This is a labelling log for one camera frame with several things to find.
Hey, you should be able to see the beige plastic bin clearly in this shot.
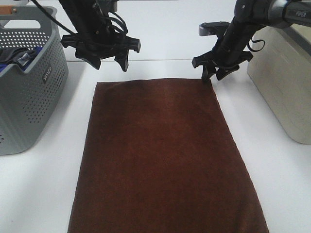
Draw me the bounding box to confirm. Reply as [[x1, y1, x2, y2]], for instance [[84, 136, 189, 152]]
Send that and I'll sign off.
[[247, 24, 311, 144]]

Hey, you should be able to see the grey perforated plastic basket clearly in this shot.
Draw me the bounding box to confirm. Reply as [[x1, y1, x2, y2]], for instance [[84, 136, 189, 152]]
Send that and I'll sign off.
[[0, 6, 69, 155]]

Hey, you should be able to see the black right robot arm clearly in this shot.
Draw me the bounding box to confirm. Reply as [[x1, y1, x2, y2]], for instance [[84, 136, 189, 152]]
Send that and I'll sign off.
[[192, 0, 311, 82]]

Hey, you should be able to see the dark grey cloth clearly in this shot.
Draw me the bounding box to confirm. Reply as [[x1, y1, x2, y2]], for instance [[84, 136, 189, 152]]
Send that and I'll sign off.
[[0, 47, 37, 67]]

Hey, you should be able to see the blue cloth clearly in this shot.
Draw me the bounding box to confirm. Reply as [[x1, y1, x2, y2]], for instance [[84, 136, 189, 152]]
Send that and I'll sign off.
[[0, 46, 44, 73]]

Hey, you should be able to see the brown towel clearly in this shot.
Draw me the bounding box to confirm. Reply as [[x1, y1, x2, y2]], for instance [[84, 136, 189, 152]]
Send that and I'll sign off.
[[68, 78, 268, 233]]

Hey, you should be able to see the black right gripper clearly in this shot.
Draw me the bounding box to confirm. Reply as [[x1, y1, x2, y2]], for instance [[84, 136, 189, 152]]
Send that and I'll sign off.
[[192, 36, 253, 82]]

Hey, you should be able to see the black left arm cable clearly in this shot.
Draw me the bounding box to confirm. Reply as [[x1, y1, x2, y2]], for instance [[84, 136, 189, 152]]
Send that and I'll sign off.
[[31, 0, 129, 47]]

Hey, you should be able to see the orange basket handle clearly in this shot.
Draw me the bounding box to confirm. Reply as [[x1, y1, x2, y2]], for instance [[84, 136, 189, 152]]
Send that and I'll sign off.
[[0, 5, 17, 16]]

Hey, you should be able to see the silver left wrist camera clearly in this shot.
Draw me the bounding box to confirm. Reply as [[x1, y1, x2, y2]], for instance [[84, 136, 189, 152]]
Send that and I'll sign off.
[[97, 0, 118, 13]]

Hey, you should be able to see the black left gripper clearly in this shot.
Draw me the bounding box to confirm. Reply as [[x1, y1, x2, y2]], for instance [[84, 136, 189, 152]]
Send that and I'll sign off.
[[61, 30, 141, 72]]

